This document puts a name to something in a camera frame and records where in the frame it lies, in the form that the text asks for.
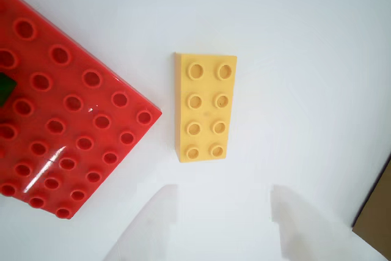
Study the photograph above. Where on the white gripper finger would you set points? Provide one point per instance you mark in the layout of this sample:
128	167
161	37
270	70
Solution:
146	236
305	236

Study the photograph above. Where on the yellow lego brick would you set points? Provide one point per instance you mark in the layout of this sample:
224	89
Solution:
204	114

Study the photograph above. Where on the red lego baseplate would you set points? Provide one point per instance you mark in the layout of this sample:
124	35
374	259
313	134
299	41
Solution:
76	120

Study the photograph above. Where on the green lego brick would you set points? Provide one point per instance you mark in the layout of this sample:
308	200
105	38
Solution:
6	90

